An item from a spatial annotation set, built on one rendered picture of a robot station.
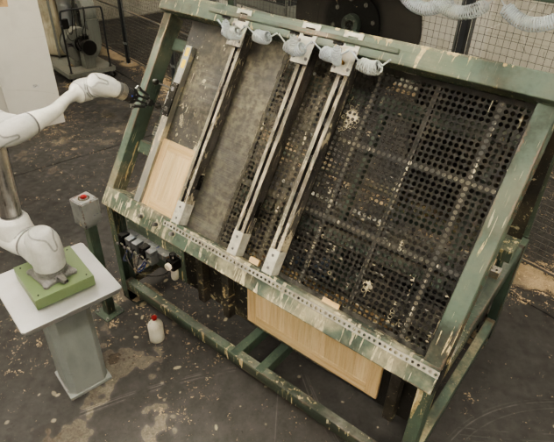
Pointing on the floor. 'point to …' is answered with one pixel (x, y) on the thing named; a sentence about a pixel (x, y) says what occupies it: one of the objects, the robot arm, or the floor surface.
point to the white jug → (156, 330)
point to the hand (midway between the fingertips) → (152, 103)
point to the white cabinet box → (17, 57)
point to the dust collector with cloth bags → (74, 38)
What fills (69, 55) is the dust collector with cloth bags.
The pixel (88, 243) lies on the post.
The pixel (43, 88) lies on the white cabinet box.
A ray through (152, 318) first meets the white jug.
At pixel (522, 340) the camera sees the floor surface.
